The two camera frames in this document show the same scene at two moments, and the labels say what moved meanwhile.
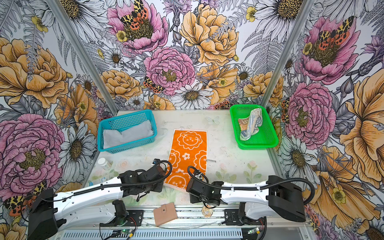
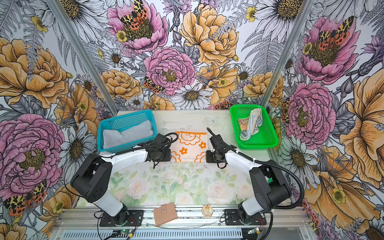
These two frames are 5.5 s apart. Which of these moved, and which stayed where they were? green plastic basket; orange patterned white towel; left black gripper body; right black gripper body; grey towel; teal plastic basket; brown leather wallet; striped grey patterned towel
Moved: right black gripper body; left black gripper body; orange patterned white towel
Stayed: striped grey patterned towel; teal plastic basket; brown leather wallet; grey towel; green plastic basket
